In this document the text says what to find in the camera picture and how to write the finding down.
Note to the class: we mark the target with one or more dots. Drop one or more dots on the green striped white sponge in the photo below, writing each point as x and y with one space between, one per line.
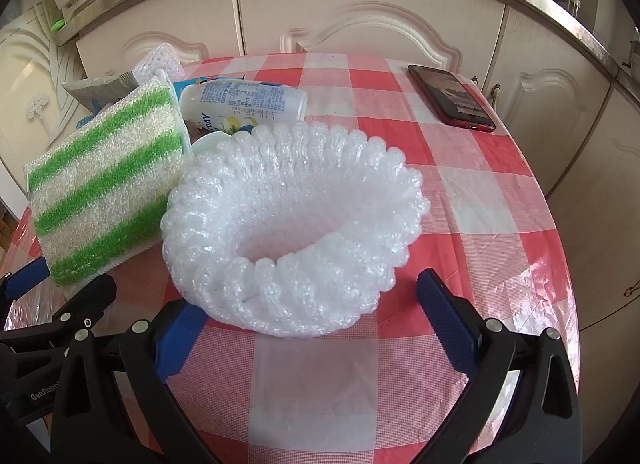
100 178

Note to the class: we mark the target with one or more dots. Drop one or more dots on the red smartphone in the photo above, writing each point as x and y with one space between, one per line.
450 93

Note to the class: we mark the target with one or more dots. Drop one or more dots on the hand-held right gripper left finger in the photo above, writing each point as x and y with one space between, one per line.
180 339

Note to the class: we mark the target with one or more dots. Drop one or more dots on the white plastic lid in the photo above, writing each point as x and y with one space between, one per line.
210 142

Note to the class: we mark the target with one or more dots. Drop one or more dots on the white foam net wrap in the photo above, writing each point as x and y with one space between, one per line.
300 204

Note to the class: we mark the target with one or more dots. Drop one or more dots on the white plastic bottle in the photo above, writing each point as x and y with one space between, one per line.
240 101

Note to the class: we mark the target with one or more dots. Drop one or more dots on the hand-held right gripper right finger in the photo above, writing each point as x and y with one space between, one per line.
445 324

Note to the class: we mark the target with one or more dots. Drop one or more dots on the red checkered tablecloth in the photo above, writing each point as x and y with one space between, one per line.
500 224

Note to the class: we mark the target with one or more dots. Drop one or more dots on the large grey foil packet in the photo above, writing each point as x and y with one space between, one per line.
100 88

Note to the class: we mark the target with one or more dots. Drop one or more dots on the frosted glass door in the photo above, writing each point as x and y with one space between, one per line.
30 93

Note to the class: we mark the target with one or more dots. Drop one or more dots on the white knitted scrubber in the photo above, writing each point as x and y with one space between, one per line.
160 61

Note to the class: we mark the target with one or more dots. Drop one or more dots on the white cabinet door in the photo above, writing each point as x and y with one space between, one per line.
550 93
375 3
150 8

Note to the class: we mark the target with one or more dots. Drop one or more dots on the green plastic clip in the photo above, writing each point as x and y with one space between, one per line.
57 25

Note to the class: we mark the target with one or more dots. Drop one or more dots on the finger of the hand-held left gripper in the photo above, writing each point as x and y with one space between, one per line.
75 306
30 276

